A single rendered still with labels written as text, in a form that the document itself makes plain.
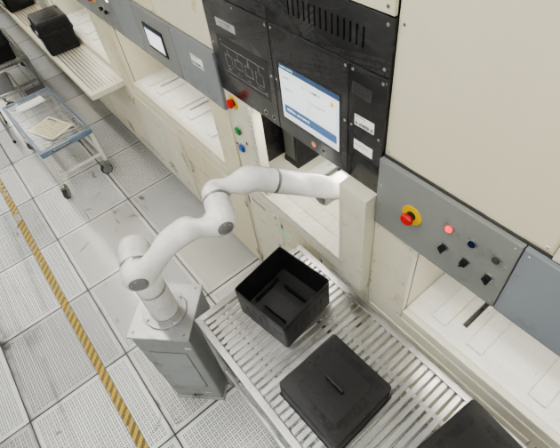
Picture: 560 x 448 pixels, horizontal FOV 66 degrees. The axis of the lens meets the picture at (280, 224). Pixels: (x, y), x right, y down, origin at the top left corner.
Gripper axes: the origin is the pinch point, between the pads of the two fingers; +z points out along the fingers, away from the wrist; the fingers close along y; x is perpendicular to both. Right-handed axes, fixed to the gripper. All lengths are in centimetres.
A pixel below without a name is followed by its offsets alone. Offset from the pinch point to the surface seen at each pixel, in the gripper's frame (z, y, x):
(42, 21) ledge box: -49, -291, -13
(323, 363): -67, 38, -33
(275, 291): -58, -2, -42
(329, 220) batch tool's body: -18.9, -8.7, -32.0
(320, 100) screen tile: -31, 2, 44
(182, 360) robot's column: -106, -16, -66
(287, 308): -59, 8, -42
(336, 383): -69, 48, -30
